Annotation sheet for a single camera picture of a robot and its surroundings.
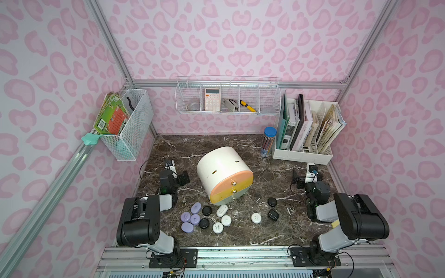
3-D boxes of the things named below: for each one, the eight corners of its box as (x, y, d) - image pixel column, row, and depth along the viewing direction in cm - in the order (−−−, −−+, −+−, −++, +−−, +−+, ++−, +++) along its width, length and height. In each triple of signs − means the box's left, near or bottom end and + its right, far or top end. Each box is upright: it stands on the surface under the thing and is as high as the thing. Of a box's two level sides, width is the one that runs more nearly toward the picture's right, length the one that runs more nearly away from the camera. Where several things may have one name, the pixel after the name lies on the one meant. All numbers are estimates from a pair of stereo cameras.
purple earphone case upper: (191, 213, 88) (190, 211, 86) (192, 204, 91) (191, 202, 89) (200, 213, 88) (200, 211, 86) (201, 204, 91) (201, 202, 89)
